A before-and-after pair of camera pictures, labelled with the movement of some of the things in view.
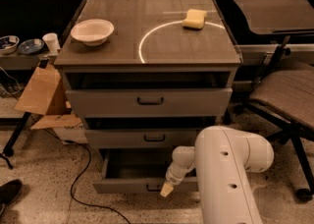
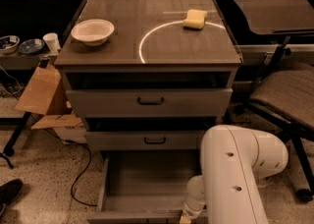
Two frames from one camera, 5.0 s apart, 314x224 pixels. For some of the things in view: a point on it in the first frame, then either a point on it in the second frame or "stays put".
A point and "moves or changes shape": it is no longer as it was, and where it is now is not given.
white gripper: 172,179 to 192,206
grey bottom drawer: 135,170 moves or changes shape
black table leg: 8,149 stays put
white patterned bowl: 9,44 stays put
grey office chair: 283,90 stays put
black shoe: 9,191 stays put
